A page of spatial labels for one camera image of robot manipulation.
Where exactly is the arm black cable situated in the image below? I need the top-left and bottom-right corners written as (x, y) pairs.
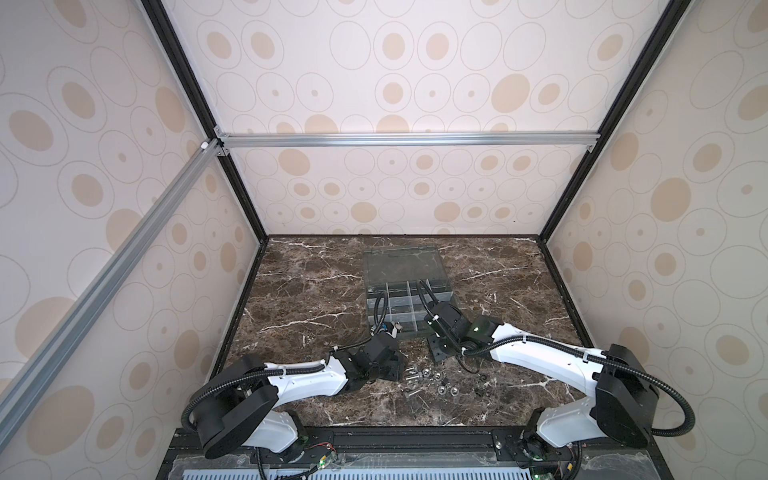
top-left (179, 290), bottom-right (391, 433)
top-left (415, 278), bottom-right (697, 438)

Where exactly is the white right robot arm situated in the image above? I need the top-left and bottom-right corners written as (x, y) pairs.
top-left (421, 298), bottom-right (659, 457)

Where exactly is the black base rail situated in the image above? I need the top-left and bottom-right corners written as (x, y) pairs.
top-left (156, 427), bottom-right (672, 479)

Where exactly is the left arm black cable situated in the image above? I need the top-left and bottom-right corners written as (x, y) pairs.
top-left (179, 290), bottom-right (391, 433)

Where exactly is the diagonal aluminium frame bar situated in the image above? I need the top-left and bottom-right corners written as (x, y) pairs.
top-left (1, 138), bottom-right (222, 449)

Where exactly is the horizontal aluminium frame bar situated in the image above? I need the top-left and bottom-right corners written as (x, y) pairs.
top-left (219, 130), bottom-right (600, 150)

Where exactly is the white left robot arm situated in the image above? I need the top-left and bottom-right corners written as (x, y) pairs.
top-left (181, 332), bottom-right (406, 459)

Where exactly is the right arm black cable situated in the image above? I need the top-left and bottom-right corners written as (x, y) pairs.
top-left (415, 278), bottom-right (697, 438)

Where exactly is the clear grey compartment organizer box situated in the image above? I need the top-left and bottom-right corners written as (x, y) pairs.
top-left (363, 246), bottom-right (454, 340)

